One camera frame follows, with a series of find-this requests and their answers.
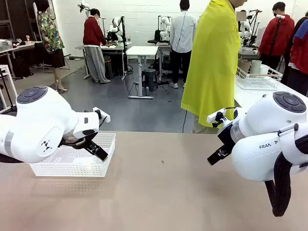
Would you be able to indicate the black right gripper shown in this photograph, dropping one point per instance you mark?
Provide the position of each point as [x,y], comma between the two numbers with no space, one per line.
[227,136]

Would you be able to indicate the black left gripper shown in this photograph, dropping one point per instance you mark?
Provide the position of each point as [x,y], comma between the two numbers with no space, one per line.
[86,132]

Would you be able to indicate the white perforated plastic basket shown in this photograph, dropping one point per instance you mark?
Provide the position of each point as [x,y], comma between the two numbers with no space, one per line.
[79,166]

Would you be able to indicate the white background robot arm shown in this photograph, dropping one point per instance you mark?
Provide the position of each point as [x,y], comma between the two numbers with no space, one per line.
[116,29]
[165,27]

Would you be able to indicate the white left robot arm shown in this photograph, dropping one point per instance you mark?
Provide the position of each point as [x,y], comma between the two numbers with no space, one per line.
[41,125]

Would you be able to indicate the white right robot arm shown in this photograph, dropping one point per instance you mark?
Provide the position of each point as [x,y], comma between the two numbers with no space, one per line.
[264,144]

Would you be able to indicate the clear basket on side table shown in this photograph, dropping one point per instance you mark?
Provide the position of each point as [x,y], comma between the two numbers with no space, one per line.
[257,83]

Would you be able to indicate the grey plastic stool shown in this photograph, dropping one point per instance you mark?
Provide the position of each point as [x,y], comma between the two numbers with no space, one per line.
[149,78]

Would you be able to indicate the person in yellow poncho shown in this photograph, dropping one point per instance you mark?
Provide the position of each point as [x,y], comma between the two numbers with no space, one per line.
[211,60]

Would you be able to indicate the small white cup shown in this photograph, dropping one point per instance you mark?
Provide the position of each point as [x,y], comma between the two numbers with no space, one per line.
[264,69]

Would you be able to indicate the grey work desk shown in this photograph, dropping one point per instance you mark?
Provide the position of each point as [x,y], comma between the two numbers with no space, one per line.
[113,47]

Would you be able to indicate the white standing desk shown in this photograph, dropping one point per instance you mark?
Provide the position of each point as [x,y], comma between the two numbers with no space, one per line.
[142,51]

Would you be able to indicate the person in dark red sweater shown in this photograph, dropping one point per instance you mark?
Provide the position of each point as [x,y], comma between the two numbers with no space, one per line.
[92,36]

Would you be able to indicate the person in floral shirt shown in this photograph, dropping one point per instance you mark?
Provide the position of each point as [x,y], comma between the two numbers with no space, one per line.
[50,36]

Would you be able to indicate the black office chair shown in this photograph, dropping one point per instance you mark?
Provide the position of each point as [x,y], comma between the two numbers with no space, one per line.
[154,39]

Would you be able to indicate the person in white shirt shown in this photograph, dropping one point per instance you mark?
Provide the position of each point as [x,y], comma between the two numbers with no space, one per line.
[181,36]

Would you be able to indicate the person in red blue jacket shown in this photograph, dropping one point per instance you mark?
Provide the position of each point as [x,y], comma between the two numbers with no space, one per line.
[299,55]

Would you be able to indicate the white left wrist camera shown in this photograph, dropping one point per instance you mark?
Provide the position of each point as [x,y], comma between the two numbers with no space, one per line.
[102,115]

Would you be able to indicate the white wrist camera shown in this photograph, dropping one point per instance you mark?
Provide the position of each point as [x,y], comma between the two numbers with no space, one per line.
[102,115]
[215,116]

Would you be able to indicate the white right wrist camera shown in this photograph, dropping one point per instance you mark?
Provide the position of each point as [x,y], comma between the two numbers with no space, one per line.
[215,116]

